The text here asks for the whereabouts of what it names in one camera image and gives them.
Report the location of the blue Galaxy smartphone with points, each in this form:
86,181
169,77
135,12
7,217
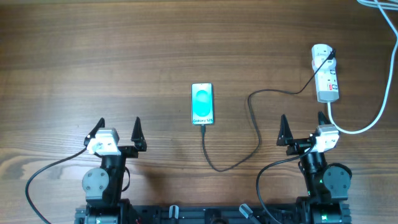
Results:
202,104

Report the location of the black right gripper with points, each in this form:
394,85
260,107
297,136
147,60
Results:
285,138

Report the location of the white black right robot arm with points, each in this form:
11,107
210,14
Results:
327,184

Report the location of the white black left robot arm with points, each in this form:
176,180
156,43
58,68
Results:
103,186

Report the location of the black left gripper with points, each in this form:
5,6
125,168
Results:
129,152

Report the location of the white power strip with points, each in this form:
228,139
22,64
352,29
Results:
326,81

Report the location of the white USB charger plug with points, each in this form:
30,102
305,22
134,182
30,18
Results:
324,62

